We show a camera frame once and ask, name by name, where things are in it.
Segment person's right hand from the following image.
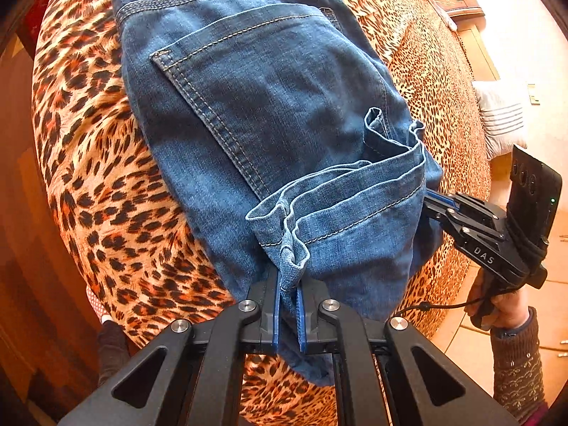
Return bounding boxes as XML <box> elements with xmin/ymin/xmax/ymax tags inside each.
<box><xmin>464</xmin><ymin>282</ymin><xmax>533</xmax><ymax>332</ymax></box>

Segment blue striped pillow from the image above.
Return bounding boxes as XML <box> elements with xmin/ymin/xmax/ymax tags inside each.
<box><xmin>473</xmin><ymin>81</ymin><xmax>529</xmax><ymax>160</ymax></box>

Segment leopard print blanket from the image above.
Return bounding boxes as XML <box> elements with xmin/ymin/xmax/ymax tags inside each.
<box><xmin>31</xmin><ymin>0</ymin><xmax>491</xmax><ymax>426</ymax></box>

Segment red dotted slipper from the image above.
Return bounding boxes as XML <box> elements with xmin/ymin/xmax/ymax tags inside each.
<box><xmin>86</xmin><ymin>286</ymin><xmax>114</xmax><ymax>324</ymax></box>

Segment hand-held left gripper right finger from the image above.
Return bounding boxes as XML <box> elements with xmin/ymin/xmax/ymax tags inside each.
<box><xmin>295</xmin><ymin>277</ymin><xmax>520</xmax><ymax>426</ymax></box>

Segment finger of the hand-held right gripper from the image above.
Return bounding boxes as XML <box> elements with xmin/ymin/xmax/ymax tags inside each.
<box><xmin>425</xmin><ymin>206</ymin><xmax>498</xmax><ymax>250</ymax></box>
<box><xmin>425</xmin><ymin>189</ymin><xmax>507</xmax><ymax>223</ymax></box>

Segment blue denim pants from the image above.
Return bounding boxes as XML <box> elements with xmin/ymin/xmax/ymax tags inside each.
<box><xmin>111</xmin><ymin>0</ymin><xmax>444</xmax><ymax>387</ymax></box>

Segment black cable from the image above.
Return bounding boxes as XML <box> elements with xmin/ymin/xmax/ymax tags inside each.
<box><xmin>397</xmin><ymin>302</ymin><xmax>472</xmax><ymax>317</ymax></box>

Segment light wooden headboard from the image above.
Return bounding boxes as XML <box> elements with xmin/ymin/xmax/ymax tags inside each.
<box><xmin>457</xmin><ymin>24</ymin><xmax>501</xmax><ymax>81</ymax></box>

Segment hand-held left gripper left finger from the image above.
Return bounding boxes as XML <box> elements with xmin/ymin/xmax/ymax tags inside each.
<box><xmin>58</xmin><ymin>267</ymin><xmax>285</xmax><ymax>426</ymax></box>

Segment person's leg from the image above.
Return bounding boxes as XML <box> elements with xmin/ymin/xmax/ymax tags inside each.
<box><xmin>97</xmin><ymin>322</ymin><xmax>132</xmax><ymax>387</ymax></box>

